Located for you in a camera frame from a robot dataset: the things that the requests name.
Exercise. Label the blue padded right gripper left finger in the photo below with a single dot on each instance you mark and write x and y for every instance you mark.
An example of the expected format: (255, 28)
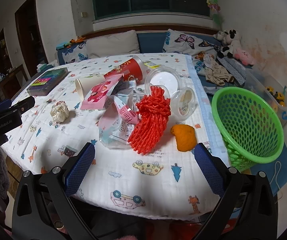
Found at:
(43, 209)

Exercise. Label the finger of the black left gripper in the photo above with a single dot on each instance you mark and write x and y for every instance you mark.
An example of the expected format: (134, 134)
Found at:
(11, 115)

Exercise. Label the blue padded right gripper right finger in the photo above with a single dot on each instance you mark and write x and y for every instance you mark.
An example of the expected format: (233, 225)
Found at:
(246, 206)

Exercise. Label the white paper ball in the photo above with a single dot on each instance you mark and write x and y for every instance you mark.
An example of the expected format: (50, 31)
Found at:
(59, 112)

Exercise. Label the white paper cup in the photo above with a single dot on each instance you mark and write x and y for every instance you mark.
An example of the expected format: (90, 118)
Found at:
(85, 84)

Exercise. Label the pink snack wrapper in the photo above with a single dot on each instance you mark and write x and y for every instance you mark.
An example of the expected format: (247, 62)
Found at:
(98, 95)

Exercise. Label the clear plastic packaging bag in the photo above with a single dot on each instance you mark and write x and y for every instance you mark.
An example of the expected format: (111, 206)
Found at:
(118, 121)

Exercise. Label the red foam fruit net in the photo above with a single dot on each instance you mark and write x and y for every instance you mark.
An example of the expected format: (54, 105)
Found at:
(154, 110)

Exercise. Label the red paper cup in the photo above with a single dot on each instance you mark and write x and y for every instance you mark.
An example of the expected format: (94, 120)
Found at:
(132, 69)

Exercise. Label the large clear plastic tub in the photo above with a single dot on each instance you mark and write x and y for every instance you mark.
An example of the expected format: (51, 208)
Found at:
(164, 77)

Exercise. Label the dark colourful box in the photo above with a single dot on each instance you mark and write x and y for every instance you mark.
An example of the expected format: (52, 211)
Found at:
(47, 82)

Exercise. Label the green plastic mesh basket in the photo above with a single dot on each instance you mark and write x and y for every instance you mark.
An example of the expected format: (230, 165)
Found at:
(250, 128)

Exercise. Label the clear plastic toy bin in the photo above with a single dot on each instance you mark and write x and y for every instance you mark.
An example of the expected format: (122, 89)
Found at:
(265, 86)

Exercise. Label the printed white table cloth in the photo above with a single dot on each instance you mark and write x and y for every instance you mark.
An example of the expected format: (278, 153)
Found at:
(163, 184)

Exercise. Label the beige crumpled clothes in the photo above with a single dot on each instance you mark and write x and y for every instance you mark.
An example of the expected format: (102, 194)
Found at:
(216, 73)

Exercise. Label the grey beige pillow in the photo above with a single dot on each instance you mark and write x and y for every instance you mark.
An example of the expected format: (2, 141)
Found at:
(111, 45)

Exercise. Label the pink plush toy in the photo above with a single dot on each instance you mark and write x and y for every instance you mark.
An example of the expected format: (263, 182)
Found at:
(244, 57)

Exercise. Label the black white cow plush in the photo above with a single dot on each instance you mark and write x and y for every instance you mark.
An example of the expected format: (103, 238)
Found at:
(230, 41)

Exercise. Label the butterfly print pillow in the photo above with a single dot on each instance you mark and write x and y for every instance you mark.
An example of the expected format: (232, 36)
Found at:
(197, 48)

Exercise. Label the paper flower wall decoration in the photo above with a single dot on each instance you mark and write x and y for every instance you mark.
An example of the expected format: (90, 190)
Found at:
(215, 13)

